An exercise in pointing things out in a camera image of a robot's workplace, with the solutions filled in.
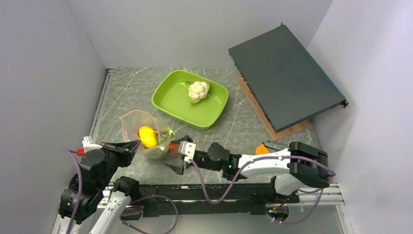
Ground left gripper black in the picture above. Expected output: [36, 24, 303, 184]
[96, 139, 141, 189]

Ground green toy celery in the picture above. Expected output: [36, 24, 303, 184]
[158, 127, 176, 142]

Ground clear zip top bag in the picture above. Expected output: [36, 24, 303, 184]
[119, 110, 176, 159]

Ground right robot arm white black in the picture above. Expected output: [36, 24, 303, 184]
[163, 136, 336, 202]

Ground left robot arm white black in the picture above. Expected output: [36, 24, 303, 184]
[54, 136, 141, 234]

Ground green plastic tray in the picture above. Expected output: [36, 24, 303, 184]
[151, 70, 229, 130]

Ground white toy cauliflower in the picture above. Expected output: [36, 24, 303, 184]
[188, 81, 209, 103]

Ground orange toy slice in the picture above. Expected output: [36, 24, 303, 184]
[255, 144, 270, 155]

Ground wooden board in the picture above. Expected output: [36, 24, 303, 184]
[235, 76, 311, 140]

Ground yellow black screwdriver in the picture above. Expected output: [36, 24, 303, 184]
[262, 141, 287, 151]

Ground dark grey metal case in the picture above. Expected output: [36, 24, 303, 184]
[228, 23, 348, 132]

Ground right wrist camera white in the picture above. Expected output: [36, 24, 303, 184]
[178, 141, 196, 163]

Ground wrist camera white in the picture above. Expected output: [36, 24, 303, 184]
[75, 136, 102, 156]
[178, 141, 196, 163]

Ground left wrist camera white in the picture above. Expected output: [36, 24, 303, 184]
[75, 136, 102, 156]

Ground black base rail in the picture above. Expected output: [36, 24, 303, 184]
[132, 183, 300, 217]

